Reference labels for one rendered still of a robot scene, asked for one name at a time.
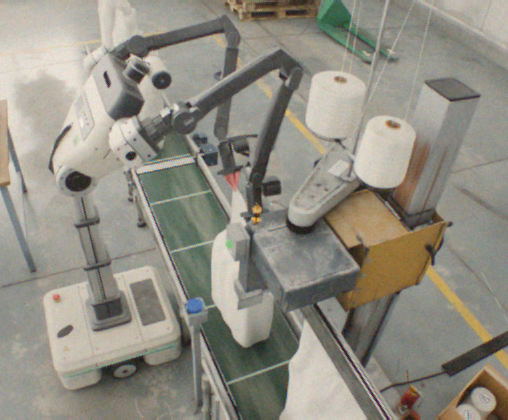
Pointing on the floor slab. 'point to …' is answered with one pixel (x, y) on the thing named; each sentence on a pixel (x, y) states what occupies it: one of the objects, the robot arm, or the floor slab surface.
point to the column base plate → (386, 389)
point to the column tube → (418, 190)
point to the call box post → (197, 364)
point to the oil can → (411, 397)
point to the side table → (8, 179)
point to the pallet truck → (328, 18)
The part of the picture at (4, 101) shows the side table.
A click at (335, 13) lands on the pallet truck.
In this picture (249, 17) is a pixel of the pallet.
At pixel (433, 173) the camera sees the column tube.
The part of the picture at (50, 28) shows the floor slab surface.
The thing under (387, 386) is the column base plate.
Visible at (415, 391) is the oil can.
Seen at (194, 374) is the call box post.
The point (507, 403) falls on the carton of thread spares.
